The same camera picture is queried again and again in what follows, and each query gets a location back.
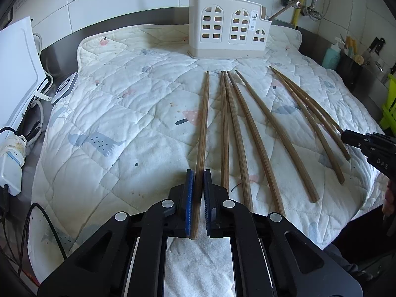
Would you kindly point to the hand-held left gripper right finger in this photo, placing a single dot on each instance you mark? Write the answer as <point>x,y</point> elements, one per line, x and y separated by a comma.
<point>209,205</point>

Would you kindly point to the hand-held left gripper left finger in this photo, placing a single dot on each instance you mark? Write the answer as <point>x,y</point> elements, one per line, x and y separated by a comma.
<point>189,205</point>

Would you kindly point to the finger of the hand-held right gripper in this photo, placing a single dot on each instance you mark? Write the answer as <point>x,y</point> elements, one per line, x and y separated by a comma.
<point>355,138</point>

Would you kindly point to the set of wooden chopsticks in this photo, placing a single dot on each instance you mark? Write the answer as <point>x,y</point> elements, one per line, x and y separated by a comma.
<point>225,130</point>

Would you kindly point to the white plastic utensil holder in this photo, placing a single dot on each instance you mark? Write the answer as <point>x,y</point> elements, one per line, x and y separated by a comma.
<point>227,51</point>

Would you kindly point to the person's right hand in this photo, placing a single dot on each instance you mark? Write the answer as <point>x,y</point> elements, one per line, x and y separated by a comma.
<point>390,201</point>

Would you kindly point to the green plastic rack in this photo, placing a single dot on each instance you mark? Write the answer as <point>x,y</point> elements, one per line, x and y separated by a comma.
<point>390,105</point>

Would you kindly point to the black utensil container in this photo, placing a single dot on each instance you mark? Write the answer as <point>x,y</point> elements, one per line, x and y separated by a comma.
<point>348,66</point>

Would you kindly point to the wooden spoon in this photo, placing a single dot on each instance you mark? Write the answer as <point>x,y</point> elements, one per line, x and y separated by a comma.
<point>359,58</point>

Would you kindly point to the teal bottle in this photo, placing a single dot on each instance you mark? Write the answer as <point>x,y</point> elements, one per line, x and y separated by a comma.
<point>330,56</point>

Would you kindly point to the black kitchen tool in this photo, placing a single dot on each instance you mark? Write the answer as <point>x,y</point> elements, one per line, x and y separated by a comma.
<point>378,45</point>

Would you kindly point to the white quilted printed mat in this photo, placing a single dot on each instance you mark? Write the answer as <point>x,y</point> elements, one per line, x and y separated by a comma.
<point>123,130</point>

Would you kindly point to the person's grey trousers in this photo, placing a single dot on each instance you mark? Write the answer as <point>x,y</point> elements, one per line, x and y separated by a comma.
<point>340,258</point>

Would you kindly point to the metal angle valve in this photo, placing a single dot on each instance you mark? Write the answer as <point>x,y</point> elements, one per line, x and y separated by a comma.
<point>311,13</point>

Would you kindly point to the red-capped metal valve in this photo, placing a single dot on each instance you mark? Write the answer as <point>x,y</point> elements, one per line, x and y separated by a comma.
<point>299,5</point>

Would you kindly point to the small white grey device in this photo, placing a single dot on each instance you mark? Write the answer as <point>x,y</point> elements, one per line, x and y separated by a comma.
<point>63,88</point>

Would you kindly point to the white power adapter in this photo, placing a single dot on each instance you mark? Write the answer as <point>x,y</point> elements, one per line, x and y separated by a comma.
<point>10,167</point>

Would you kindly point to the white flat appliance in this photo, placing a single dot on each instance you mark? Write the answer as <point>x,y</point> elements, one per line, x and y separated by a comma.
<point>18,68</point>

